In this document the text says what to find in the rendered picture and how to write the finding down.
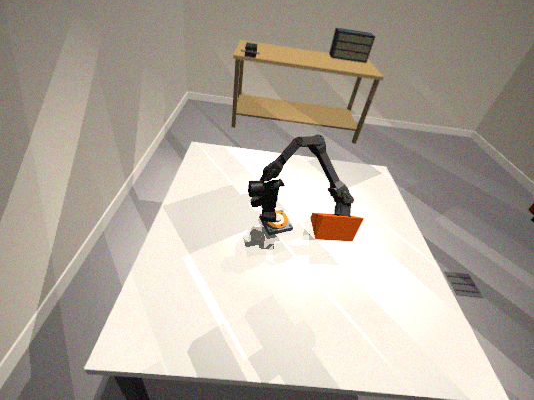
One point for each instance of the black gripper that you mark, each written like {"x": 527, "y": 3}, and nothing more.
{"x": 268, "y": 212}

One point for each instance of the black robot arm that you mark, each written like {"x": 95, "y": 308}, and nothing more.
{"x": 338, "y": 190}

